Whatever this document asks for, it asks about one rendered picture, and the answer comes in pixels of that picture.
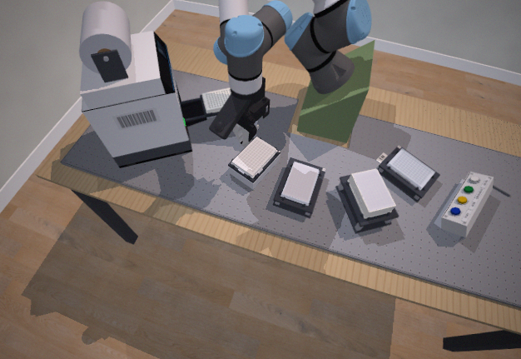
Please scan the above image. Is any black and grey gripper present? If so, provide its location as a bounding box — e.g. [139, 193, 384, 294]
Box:
[231, 77, 270, 147]

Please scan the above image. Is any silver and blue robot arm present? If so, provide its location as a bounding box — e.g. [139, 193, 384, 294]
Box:
[209, 0, 371, 140]

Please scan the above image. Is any light grey roll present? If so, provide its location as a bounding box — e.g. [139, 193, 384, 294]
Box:
[79, 1, 131, 74]

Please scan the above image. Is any dark grey rectangular frame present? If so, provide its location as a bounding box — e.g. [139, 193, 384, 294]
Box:
[377, 145, 440, 202]
[273, 157, 326, 218]

